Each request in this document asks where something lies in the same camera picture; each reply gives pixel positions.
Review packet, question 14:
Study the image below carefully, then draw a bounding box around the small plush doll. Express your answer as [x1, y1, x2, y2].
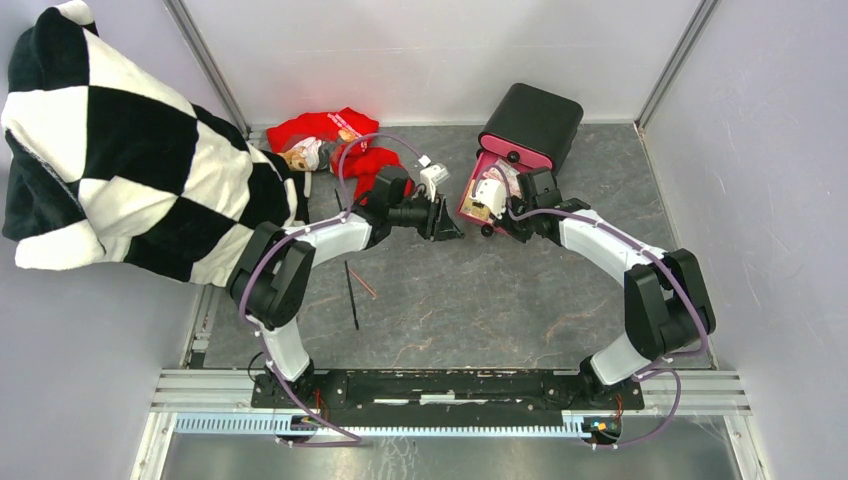
[279, 137, 335, 172]

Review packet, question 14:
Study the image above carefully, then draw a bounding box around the black white checkered blanket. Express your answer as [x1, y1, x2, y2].
[1, 1, 310, 287]

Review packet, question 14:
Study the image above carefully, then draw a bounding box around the yellow small box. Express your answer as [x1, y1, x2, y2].
[459, 197, 490, 223]

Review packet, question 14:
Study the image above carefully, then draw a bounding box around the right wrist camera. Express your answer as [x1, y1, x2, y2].
[471, 178, 508, 219]

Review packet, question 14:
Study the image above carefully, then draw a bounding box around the black pink drawer organizer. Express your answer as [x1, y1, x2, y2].
[457, 83, 584, 237]

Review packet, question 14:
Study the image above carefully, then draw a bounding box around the red cloth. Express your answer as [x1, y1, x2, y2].
[266, 108, 400, 197]

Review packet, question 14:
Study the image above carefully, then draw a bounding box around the rose pencil near mirror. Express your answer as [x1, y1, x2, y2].
[349, 268, 378, 299]

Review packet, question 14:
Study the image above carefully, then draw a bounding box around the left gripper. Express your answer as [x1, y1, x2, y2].
[389, 188, 465, 244]

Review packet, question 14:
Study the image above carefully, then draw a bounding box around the pink makeup package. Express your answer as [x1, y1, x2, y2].
[481, 160, 520, 195]

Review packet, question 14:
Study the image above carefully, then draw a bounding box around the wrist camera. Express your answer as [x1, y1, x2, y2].
[471, 178, 508, 219]
[418, 155, 450, 201]

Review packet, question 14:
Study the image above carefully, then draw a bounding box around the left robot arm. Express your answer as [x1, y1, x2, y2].
[225, 163, 464, 408]

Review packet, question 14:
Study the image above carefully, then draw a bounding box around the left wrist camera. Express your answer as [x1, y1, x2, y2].
[418, 155, 450, 201]

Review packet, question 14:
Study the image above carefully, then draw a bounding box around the black thin brush stick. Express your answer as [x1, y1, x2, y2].
[344, 260, 360, 331]

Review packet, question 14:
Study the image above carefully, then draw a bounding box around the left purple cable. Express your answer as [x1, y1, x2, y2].
[237, 132, 432, 449]

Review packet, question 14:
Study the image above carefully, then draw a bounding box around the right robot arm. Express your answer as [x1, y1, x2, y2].
[472, 168, 716, 408]

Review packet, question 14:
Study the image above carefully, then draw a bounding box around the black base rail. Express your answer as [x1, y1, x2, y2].
[250, 369, 645, 431]

